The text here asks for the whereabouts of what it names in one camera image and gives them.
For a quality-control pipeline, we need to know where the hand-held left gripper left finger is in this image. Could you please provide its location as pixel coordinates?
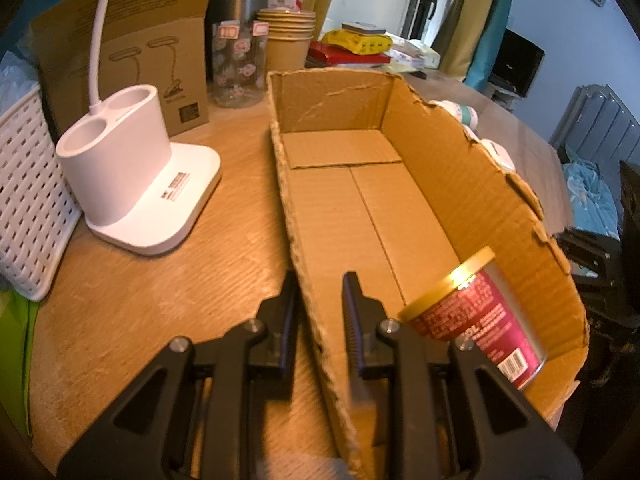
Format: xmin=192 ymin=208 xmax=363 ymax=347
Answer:
xmin=56 ymin=271 xmax=301 ymax=480

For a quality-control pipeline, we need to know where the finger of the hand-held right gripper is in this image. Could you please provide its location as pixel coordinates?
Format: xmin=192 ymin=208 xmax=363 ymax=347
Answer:
xmin=556 ymin=227 xmax=623 ymax=281

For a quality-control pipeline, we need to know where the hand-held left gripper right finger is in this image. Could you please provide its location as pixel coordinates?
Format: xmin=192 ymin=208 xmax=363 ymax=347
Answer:
xmin=341 ymin=271 xmax=583 ymax=480

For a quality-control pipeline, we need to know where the cardboard box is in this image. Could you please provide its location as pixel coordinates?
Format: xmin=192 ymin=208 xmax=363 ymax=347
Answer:
xmin=265 ymin=67 xmax=591 ymax=480

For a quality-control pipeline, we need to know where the red label can gold lid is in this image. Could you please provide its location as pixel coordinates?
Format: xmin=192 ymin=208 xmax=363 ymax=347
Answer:
xmin=397 ymin=246 xmax=548 ymax=392

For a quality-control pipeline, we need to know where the blue printed blanket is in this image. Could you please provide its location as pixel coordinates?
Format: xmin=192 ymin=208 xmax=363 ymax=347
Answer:
xmin=562 ymin=145 xmax=621 ymax=241

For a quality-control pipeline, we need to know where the white round container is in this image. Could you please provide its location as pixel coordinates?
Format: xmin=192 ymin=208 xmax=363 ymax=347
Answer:
xmin=462 ymin=125 xmax=516 ymax=171

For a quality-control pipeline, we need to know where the white tape roll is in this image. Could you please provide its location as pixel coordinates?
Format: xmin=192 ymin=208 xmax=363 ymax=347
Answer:
xmin=432 ymin=100 xmax=480 ymax=131

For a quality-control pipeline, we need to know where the white desk lamp base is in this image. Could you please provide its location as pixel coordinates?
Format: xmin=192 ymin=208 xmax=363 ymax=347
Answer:
xmin=56 ymin=0 xmax=223 ymax=256

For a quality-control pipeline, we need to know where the black monitor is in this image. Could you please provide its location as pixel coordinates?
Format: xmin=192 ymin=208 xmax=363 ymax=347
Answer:
xmin=487 ymin=27 xmax=546 ymax=98

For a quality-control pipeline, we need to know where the teal curtain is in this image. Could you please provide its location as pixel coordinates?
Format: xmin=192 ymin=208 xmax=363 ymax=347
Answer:
xmin=467 ymin=0 xmax=517 ymax=86

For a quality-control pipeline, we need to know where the white flat box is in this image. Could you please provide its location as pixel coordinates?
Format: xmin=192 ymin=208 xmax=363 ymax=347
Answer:
xmin=387 ymin=37 xmax=441 ymax=72

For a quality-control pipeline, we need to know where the red book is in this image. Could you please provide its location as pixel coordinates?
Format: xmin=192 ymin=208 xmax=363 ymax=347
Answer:
xmin=305 ymin=41 xmax=392 ymax=67

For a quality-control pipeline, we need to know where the floral print glass jar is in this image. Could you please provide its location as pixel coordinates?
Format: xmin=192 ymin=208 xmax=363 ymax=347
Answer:
xmin=210 ymin=19 xmax=271 ymax=108

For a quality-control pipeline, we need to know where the green bag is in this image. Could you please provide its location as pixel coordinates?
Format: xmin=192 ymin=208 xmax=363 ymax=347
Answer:
xmin=0 ymin=285 xmax=41 ymax=441

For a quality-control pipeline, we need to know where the yellow packet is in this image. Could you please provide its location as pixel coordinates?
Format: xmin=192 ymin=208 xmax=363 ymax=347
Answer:
xmin=320 ymin=30 xmax=392 ymax=56

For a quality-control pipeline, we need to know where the stack of brown paper cups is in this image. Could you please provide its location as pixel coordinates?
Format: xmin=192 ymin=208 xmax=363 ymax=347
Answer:
xmin=256 ymin=8 xmax=318 ymax=73

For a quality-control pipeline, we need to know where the white woven plastic basket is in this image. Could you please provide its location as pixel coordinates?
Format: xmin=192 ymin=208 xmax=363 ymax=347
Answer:
xmin=0 ymin=82 xmax=83 ymax=302

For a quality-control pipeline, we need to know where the small flat tin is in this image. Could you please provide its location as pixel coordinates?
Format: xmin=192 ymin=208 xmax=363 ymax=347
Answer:
xmin=341 ymin=21 xmax=387 ymax=37

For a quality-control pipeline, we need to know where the stainless steel travel mug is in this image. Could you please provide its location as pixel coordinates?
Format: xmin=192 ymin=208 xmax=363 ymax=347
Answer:
xmin=206 ymin=0 xmax=271 ymax=81

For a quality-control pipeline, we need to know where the brown lamp packaging carton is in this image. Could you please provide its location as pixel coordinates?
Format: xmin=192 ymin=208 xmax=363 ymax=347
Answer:
xmin=31 ymin=0 xmax=221 ymax=138

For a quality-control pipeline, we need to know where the clear plastic bag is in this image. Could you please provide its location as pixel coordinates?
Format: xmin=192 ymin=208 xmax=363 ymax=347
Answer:
xmin=0 ymin=35 xmax=41 ymax=111

